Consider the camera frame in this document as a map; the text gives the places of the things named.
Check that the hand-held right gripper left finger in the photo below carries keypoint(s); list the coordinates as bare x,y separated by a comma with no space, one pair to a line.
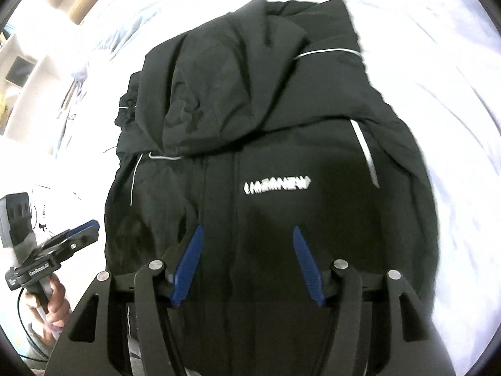
188,266

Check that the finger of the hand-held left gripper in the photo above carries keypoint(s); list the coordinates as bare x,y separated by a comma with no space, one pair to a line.
78,239

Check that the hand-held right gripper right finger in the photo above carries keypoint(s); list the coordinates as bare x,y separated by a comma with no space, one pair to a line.
309,266

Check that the black hooded jacket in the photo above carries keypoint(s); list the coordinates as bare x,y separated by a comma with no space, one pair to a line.
274,145

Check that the person's left hand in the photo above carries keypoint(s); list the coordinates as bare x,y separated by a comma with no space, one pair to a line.
60,305

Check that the white printed cloth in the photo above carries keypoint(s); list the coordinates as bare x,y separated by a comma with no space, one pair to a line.
58,203

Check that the yellow globe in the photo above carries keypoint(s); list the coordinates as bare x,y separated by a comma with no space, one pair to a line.
2,107

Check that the grey floral blanket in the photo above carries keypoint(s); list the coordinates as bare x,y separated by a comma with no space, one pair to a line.
430,86

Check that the dark picture frame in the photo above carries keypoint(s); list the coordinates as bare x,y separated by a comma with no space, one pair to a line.
17,71

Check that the white wall shelf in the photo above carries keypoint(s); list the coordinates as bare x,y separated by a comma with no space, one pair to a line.
39,70

